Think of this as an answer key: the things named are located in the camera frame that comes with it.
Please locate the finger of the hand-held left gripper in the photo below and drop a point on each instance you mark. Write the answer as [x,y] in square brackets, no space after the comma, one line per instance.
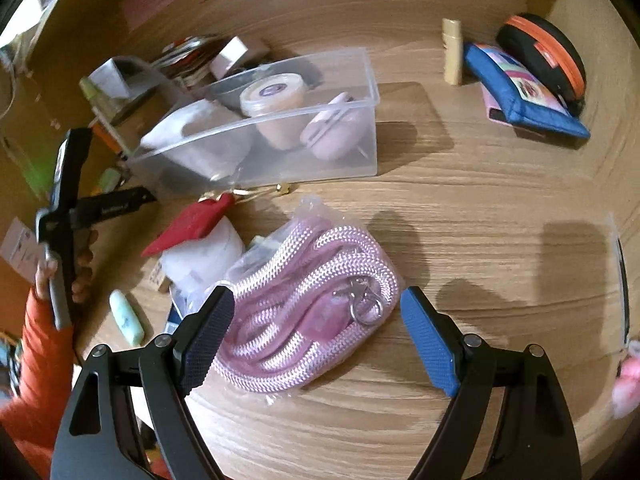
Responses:
[141,200]

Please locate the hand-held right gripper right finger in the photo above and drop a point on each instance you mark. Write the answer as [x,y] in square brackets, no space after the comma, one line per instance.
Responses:
[430,340]

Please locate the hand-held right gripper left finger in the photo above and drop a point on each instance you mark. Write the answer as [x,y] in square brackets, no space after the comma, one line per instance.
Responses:
[207,340]

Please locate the blue card pack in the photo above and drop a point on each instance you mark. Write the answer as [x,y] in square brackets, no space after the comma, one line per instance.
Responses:
[181,310]

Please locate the clear plastic storage box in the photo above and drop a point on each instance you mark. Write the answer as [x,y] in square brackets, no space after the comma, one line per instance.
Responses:
[320,160]

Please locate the person's left forearm orange sleeve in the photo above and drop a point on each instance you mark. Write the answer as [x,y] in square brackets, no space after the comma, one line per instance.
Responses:
[40,370]

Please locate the wooden desktop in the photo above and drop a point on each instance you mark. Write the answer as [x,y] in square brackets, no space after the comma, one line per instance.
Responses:
[475,200]

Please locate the person's left hand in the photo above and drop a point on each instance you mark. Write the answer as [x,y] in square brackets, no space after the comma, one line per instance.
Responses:
[84,260]

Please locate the red fabric charm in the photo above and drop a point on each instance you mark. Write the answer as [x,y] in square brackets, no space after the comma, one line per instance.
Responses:
[195,220]

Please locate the mint green tube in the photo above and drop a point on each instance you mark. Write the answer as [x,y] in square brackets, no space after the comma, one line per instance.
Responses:
[127,317]

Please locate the white soft pouch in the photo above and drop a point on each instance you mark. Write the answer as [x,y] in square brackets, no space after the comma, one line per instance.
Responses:
[205,255]

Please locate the white label card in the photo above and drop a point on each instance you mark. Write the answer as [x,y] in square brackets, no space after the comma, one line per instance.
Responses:
[17,247]

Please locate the white cloth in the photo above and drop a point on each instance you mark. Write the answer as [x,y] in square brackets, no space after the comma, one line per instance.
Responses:
[200,135]

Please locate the grey open box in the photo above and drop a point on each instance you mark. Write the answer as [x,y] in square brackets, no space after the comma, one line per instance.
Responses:
[120,77]

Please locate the white cream jar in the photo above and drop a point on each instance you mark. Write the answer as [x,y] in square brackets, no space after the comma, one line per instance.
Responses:
[272,97]

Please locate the small white box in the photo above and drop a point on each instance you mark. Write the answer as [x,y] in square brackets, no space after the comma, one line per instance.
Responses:
[229,57]

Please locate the pink plush toy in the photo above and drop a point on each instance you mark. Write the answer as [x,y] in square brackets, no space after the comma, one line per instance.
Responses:
[627,380]

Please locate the pink round case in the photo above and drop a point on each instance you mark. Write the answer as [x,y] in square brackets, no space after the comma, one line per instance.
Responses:
[335,130]

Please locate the pink flat item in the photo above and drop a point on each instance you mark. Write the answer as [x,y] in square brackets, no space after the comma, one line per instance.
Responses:
[495,110]

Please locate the blue zipper pouch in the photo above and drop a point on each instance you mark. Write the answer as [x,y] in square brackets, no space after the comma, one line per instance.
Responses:
[520,95]

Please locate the yellow lip balm tube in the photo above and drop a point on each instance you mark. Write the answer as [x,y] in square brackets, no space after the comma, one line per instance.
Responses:
[452,52]

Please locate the black orange round case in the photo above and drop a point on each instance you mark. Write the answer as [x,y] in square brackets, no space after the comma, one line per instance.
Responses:
[545,50]

